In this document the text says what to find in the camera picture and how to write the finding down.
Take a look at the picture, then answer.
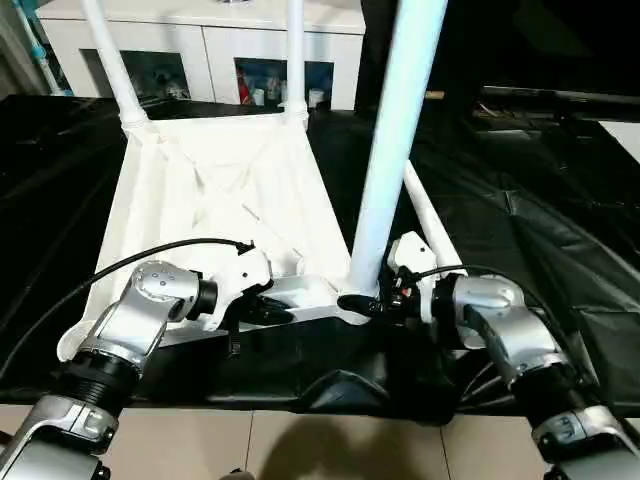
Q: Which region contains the white plastic table leg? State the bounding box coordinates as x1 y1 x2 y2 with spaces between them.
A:
402 159 469 276
339 0 449 301
79 0 151 134
279 0 309 126

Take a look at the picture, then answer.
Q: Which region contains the black work mat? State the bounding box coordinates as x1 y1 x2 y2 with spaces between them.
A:
0 94 640 426

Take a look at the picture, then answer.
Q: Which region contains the long black rod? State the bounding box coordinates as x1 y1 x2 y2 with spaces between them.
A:
479 85 640 109

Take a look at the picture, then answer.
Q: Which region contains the flat white board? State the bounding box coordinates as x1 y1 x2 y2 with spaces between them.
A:
602 119 640 164

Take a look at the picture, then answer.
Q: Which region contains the white glass door cabinet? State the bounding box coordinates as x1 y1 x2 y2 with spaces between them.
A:
39 0 365 109

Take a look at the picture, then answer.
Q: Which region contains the teal and white pole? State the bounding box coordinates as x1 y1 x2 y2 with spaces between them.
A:
17 0 74 96

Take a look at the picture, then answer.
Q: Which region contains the grey curtain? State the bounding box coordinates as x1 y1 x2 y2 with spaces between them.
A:
0 0 46 99

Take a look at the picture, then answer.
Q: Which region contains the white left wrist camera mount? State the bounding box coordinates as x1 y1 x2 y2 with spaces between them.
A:
204 247 275 332

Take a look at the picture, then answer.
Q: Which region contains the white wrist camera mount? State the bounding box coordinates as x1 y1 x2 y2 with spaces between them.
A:
204 247 275 332
389 230 469 326

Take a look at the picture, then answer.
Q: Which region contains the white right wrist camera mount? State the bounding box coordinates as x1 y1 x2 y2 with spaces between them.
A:
389 230 469 326

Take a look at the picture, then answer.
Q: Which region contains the black left wrist camera cable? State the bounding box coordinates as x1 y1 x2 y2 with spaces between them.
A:
0 238 254 381

